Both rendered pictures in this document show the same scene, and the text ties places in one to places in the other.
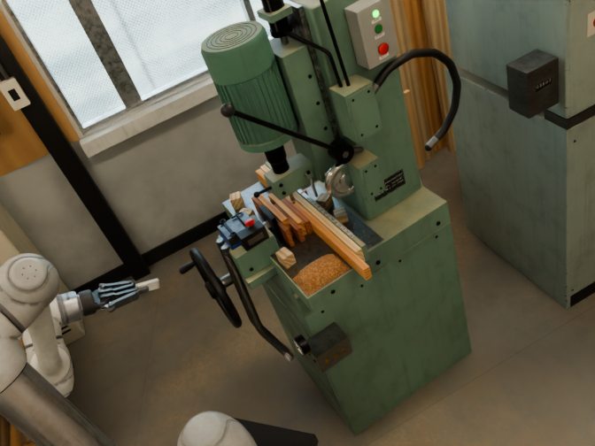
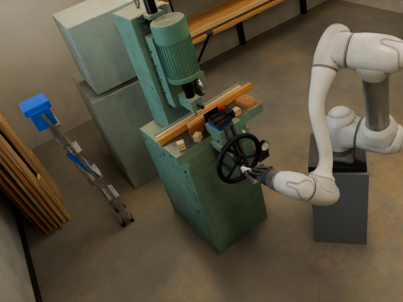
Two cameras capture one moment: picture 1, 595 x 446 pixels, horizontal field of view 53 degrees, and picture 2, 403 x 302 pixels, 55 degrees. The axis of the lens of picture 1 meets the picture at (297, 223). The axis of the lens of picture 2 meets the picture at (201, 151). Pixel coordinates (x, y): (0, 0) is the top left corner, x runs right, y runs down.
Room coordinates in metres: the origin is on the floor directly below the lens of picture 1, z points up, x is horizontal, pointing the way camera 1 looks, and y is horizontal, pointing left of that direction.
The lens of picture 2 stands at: (1.79, 1.80, 2.13)
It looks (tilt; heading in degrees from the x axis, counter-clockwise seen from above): 38 degrees down; 262
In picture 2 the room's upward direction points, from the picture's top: 18 degrees counter-clockwise
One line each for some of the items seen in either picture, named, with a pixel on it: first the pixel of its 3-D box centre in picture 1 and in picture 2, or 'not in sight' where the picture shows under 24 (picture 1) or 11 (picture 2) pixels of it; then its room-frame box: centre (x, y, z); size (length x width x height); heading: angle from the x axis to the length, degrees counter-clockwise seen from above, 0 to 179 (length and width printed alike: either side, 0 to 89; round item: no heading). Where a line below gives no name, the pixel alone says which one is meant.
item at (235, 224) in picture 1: (242, 230); (222, 117); (1.40, 0.16, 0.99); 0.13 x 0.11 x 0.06; 17
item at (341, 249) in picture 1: (306, 217); (207, 112); (1.43, -0.03, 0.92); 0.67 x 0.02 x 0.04; 17
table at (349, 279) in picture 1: (277, 242); (216, 129); (1.43, 0.08, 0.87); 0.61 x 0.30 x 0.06; 17
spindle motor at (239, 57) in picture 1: (251, 88); (176, 49); (1.50, -0.01, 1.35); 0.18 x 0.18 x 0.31
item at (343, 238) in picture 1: (306, 208); (201, 113); (1.47, -0.04, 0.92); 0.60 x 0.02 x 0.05; 17
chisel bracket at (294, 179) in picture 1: (291, 178); (191, 102); (1.50, -0.03, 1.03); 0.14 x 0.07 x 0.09; 107
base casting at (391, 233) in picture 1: (339, 226); (192, 133); (1.54, -0.13, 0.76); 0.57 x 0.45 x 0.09; 107
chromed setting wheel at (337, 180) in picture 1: (343, 178); (197, 86); (1.42, -0.17, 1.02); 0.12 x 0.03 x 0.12; 107
